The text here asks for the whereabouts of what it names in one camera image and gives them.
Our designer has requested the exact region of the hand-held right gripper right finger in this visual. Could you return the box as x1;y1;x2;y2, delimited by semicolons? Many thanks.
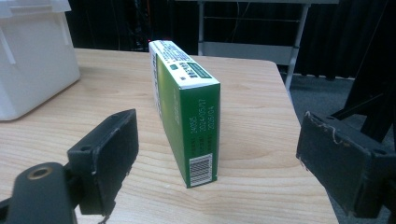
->
296;110;396;218

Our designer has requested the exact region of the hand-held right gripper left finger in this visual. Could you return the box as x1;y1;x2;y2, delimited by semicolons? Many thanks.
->
66;108;140;217

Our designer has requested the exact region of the green and white carton box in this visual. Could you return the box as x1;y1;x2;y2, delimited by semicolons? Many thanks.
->
148;39;221;189

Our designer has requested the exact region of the white plastic storage bin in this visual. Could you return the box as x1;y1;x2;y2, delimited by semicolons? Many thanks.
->
0;0;81;121

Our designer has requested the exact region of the black tripod stand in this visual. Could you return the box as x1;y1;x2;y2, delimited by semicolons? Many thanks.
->
332;0;396;143

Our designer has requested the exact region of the black curtain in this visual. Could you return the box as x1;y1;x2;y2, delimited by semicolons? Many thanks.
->
64;0;396;82

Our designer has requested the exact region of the white metal desk frame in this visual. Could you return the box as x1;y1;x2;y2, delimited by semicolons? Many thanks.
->
174;0;340;91

